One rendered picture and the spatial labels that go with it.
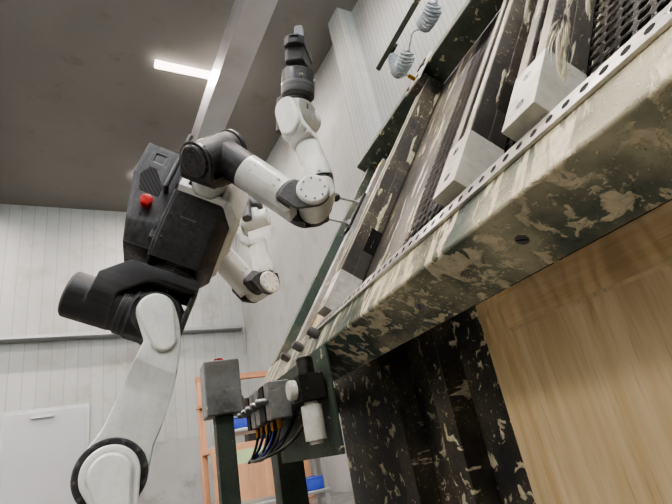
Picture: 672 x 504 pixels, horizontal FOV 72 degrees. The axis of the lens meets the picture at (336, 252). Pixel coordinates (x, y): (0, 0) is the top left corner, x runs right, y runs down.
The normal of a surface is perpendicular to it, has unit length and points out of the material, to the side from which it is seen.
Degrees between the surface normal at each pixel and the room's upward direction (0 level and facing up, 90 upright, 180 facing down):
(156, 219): 90
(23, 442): 90
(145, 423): 90
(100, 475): 90
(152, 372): 111
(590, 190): 147
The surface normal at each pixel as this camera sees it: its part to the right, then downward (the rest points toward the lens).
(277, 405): 0.36, -0.42
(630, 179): -0.36, 0.76
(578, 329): -0.92, 0.01
